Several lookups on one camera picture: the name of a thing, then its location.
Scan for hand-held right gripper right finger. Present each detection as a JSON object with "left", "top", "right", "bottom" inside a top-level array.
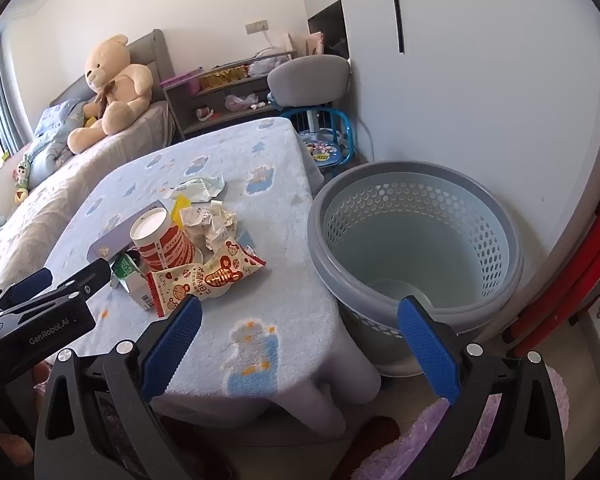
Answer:
[{"left": 397, "top": 295, "right": 567, "bottom": 480}]

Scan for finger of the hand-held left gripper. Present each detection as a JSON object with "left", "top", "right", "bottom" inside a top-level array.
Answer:
[
  {"left": 0, "top": 266, "right": 56, "bottom": 307},
  {"left": 0, "top": 257, "right": 113, "bottom": 312}
]

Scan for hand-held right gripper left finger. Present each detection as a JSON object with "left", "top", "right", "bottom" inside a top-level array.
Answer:
[{"left": 32, "top": 295, "right": 204, "bottom": 480}]

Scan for purple box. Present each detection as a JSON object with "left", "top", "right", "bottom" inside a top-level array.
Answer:
[{"left": 89, "top": 200, "right": 173, "bottom": 263}]

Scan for green and white carton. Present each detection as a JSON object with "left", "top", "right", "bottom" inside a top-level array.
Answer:
[{"left": 111, "top": 252, "right": 161, "bottom": 313}]

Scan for red and white paper cup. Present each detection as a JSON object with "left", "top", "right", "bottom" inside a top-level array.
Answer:
[{"left": 130, "top": 207, "right": 205, "bottom": 271}]

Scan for orange and white snack packet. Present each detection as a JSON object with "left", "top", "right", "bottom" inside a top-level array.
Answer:
[{"left": 146, "top": 240, "right": 267, "bottom": 318}]

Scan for white paper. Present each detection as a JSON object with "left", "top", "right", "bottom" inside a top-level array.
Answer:
[{"left": 180, "top": 199, "right": 238, "bottom": 256}]

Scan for grey perforated laundry basket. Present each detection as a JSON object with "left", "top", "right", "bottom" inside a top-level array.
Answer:
[{"left": 307, "top": 161, "right": 525, "bottom": 377}]

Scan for bed with beige cover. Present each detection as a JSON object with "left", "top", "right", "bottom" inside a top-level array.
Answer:
[{"left": 0, "top": 100, "right": 178, "bottom": 301}]

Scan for small green plush toy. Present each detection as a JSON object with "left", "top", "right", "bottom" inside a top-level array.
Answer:
[{"left": 12, "top": 155, "right": 33, "bottom": 206}]

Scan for dark red cloth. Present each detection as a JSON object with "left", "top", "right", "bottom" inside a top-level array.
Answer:
[{"left": 330, "top": 416, "right": 401, "bottom": 476}]

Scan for yellow plastic lid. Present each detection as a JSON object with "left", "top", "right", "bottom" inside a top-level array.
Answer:
[{"left": 171, "top": 195, "right": 193, "bottom": 223}]

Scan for purple fluffy rug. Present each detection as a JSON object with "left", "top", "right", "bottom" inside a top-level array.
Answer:
[{"left": 330, "top": 365, "right": 571, "bottom": 480}]

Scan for white and green wrapper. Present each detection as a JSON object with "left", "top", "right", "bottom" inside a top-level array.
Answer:
[{"left": 161, "top": 172, "right": 227, "bottom": 201}]

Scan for blue patterned pillow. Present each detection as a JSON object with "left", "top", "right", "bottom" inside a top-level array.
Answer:
[{"left": 22, "top": 99, "right": 88, "bottom": 183}]

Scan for red hoop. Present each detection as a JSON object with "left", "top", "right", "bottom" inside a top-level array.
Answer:
[{"left": 502, "top": 170, "right": 600, "bottom": 343}]

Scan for blue printed blanket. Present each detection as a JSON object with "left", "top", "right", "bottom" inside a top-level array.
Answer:
[{"left": 45, "top": 116, "right": 383, "bottom": 436}]

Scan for grey curtain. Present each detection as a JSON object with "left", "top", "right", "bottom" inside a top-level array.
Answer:
[{"left": 0, "top": 35, "right": 36, "bottom": 156}]

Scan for beige teddy bear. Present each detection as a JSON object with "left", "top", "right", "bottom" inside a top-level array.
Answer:
[{"left": 67, "top": 35, "right": 154, "bottom": 155}]

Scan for grey shelf unit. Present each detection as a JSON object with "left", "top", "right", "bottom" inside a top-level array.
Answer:
[{"left": 162, "top": 50, "right": 301, "bottom": 141}]

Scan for pink flat box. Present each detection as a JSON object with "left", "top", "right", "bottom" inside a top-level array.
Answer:
[{"left": 160, "top": 67, "right": 206, "bottom": 90}]

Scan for pink plastic bag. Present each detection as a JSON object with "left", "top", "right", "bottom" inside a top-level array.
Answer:
[{"left": 225, "top": 92, "right": 258, "bottom": 111}]

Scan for grey bed headboard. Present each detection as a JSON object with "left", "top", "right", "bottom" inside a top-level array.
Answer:
[{"left": 49, "top": 30, "right": 176, "bottom": 108}]

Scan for blue child chair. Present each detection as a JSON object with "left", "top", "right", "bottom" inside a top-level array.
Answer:
[{"left": 280, "top": 102, "right": 355, "bottom": 177}]

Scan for gold foil packets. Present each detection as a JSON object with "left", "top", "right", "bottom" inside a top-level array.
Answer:
[{"left": 199, "top": 67, "right": 253, "bottom": 90}]

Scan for white plastic bag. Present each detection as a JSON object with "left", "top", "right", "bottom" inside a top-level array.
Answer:
[{"left": 250, "top": 55, "right": 291, "bottom": 76}]

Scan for grey padded chair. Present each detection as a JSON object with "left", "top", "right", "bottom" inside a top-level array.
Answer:
[{"left": 267, "top": 55, "right": 351, "bottom": 111}]

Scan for pink books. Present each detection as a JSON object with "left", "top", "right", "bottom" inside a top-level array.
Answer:
[{"left": 285, "top": 31, "right": 326, "bottom": 56}]

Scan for grey cable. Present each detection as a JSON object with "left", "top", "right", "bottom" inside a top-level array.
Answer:
[{"left": 352, "top": 110, "right": 378, "bottom": 163}]

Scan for white cable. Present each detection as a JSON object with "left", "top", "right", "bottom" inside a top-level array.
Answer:
[{"left": 260, "top": 30, "right": 293, "bottom": 56}]

